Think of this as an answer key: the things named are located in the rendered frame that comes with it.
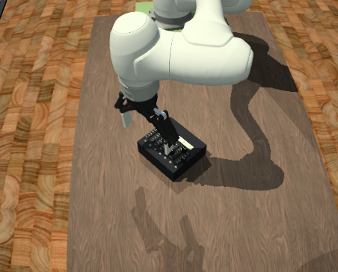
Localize black lighting desk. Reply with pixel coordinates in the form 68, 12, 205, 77
137, 117, 207, 182

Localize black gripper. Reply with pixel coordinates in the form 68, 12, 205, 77
114, 91, 179, 155

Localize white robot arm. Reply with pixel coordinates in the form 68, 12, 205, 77
110, 0, 254, 102

